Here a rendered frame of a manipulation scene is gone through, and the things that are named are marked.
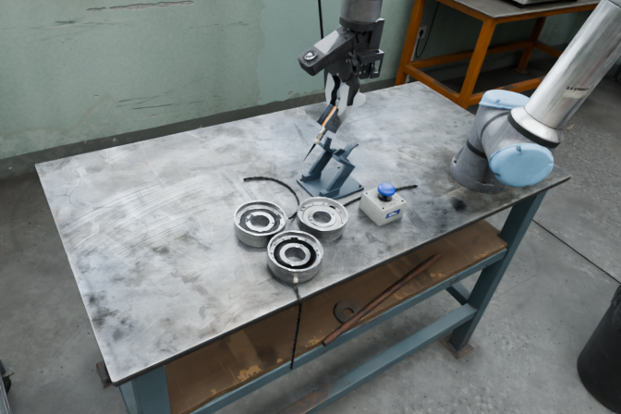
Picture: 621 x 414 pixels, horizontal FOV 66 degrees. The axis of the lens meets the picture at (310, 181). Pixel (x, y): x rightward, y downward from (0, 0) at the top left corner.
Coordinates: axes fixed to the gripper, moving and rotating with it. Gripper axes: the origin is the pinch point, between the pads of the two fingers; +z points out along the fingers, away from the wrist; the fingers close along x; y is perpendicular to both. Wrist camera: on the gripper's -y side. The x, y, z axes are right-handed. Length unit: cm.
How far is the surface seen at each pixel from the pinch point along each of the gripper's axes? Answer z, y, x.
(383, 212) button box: 15.8, 3.4, -16.6
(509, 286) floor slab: 100, 101, -13
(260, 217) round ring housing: 17.8, -19.4, -4.1
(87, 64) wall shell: 50, -17, 150
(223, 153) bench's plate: 19.9, -14.5, 22.5
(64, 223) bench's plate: 20, -53, 14
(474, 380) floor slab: 100, 53, -34
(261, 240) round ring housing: 17.3, -22.9, -10.5
